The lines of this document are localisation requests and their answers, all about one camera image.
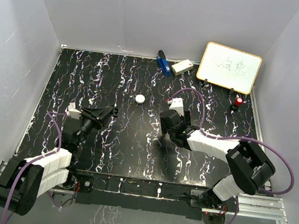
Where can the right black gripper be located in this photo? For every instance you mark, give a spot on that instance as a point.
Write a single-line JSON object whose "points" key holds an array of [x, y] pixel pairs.
{"points": [[186, 118]]}

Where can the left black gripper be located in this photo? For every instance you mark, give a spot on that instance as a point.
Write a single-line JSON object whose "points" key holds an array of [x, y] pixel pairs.
{"points": [[98, 125]]}

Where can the white earbud charging case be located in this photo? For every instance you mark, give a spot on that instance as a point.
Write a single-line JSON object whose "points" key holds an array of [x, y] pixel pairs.
{"points": [[140, 99]]}

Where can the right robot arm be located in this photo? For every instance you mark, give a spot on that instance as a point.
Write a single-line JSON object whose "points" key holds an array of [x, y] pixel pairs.
{"points": [[249, 166]]}

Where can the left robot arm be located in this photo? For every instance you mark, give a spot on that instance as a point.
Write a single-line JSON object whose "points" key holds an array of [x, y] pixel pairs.
{"points": [[23, 180]]}

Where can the white staple box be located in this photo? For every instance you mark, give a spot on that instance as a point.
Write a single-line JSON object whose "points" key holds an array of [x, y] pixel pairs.
{"points": [[181, 67]]}

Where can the blue stapler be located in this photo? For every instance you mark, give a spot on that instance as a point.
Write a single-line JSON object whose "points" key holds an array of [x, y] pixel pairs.
{"points": [[161, 58]]}

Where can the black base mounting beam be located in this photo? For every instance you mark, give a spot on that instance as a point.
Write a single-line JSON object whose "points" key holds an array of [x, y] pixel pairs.
{"points": [[87, 187]]}

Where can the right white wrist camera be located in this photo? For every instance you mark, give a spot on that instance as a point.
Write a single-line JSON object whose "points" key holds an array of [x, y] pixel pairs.
{"points": [[177, 105]]}

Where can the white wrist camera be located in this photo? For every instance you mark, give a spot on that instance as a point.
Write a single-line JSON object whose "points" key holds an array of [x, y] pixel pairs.
{"points": [[73, 112], [177, 105]]}

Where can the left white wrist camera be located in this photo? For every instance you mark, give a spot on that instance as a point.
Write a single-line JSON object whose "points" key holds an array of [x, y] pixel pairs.
{"points": [[73, 112]]}

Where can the small whiteboard yellow frame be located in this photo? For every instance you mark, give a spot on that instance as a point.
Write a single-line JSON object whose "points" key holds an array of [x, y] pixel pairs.
{"points": [[229, 68]]}

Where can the aluminium rail frame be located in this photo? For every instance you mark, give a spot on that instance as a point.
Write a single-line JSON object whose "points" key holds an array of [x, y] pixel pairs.
{"points": [[131, 144]]}

